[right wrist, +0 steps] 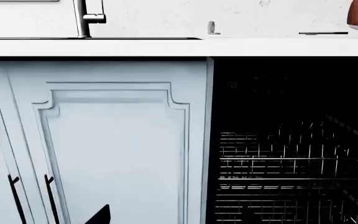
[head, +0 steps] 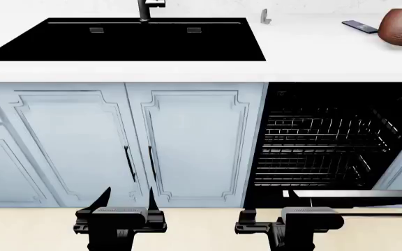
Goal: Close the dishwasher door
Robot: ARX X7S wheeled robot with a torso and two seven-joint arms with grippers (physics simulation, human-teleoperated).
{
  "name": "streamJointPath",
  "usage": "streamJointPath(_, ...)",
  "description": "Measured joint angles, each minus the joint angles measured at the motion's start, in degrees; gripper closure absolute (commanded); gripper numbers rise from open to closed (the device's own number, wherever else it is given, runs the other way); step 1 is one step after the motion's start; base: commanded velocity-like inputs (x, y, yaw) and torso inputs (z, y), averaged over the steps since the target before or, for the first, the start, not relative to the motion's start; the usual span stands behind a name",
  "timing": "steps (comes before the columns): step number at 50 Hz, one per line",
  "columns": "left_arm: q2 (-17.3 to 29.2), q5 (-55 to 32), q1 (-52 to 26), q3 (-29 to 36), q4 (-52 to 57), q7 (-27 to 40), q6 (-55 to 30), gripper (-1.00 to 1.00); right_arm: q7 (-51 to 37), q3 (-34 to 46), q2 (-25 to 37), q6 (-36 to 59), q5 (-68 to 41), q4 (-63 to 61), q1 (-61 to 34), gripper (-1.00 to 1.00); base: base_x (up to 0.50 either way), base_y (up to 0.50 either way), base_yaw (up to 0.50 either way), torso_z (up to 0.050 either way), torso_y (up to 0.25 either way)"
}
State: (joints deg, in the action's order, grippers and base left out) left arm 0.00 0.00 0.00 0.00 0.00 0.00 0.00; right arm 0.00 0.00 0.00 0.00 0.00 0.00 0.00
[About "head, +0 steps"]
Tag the brown round ribbed vase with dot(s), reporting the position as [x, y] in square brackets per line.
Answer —
[401, 27]

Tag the black rectangular kitchen sink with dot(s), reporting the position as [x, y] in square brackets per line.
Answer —
[127, 41]

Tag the small grey metal hook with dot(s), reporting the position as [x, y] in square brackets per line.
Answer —
[265, 16]

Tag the black dishwasher cavity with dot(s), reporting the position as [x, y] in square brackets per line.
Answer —
[326, 96]

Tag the dark flat phone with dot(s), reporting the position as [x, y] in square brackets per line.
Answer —
[359, 26]

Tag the dishwasher door with silver edge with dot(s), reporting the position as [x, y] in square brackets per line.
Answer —
[361, 200]

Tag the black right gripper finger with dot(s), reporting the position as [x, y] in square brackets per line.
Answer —
[248, 215]

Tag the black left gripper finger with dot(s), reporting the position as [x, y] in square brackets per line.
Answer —
[100, 200]
[153, 202]

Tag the dark metal faucet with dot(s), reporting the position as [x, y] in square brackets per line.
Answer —
[147, 8]

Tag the grey sink overflow plate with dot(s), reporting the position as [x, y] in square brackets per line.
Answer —
[96, 29]
[193, 29]

